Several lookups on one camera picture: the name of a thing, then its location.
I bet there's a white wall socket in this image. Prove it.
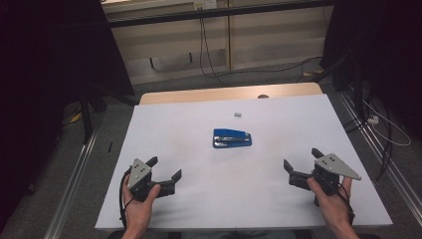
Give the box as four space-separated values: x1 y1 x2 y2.
193 0 218 10

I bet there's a person's left hand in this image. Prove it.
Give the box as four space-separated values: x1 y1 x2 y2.
122 174 162 233

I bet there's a person's right hand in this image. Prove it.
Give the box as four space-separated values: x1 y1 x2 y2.
307 176 354 230

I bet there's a black metal stand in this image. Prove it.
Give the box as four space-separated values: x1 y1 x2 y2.
79 83 137 144
312 53 367 133

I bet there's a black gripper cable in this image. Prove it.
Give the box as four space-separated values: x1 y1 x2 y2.
331 182 356 227
118 167 134 230

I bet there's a white table cover sheet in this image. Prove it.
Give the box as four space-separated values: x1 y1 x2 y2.
95 94 393 231

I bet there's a black hanging cable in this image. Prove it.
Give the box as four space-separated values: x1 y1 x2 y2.
198 16 323 84
198 16 230 87

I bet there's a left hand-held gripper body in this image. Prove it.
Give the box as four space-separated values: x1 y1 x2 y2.
126 158 176 203

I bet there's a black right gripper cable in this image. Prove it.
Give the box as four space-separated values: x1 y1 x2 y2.
331 182 356 227

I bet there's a white floor cable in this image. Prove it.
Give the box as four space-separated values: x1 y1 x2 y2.
361 99 412 147

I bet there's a blue stapler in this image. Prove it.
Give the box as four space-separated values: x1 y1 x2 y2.
212 127 253 149

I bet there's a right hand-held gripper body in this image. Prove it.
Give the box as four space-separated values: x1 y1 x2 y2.
288 152 362 197

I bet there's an aluminium floor rail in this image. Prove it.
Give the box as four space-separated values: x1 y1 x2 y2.
43 128 100 239
336 89 422 227

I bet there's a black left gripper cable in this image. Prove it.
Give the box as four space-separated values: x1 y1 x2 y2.
118 167 134 230

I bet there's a black floor cable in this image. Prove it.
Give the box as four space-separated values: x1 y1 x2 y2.
341 109 395 183

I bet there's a black curtain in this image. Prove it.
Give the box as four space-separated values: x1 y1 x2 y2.
0 0 135 230
319 0 422 142

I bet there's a black horizontal bar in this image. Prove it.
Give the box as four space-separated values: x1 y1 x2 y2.
107 0 332 29

